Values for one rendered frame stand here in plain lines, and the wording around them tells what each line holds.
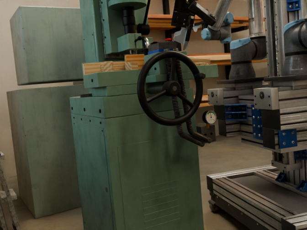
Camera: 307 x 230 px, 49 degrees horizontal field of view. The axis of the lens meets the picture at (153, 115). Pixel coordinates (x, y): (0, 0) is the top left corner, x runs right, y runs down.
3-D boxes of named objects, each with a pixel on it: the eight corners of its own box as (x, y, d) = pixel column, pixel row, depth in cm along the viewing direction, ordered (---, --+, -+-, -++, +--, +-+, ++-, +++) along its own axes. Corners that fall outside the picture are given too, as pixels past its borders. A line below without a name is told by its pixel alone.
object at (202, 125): (202, 143, 156) (201, 127, 155) (187, 141, 167) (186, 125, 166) (217, 141, 160) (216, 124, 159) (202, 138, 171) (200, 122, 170)
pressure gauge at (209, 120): (206, 129, 153) (205, 111, 153) (201, 128, 157) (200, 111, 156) (217, 127, 156) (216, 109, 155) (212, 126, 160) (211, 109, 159)
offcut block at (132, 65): (131, 70, 149) (131, 62, 148) (138, 69, 146) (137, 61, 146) (125, 70, 145) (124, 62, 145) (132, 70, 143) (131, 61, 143)
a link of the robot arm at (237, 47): (226, 63, 200) (224, 39, 199) (243, 62, 207) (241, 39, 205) (240, 60, 190) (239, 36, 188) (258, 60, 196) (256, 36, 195)
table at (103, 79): (105, 86, 128) (104, 70, 127) (83, 88, 155) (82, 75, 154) (232, 75, 155) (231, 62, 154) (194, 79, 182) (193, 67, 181)
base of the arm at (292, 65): (302, 74, 160) (301, 52, 159) (326, 72, 146) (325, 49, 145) (274, 76, 156) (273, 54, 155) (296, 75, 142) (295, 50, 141)
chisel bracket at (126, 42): (129, 52, 154) (127, 33, 153) (118, 55, 166) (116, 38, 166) (144, 51, 157) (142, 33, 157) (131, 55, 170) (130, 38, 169)
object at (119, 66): (103, 73, 153) (102, 64, 153) (101, 73, 155) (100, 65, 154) (210, 66, 180) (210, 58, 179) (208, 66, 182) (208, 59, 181)
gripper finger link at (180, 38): (172, 47, 133) (175, 24, 128) (187, 49, 133) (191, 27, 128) (171, 50, 131) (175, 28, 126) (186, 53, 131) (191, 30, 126)
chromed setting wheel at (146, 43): (146, 59, 171) (145, 34, 170) (136, 61, 182) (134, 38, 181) (152, 59, 173) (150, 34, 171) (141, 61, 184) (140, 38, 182)
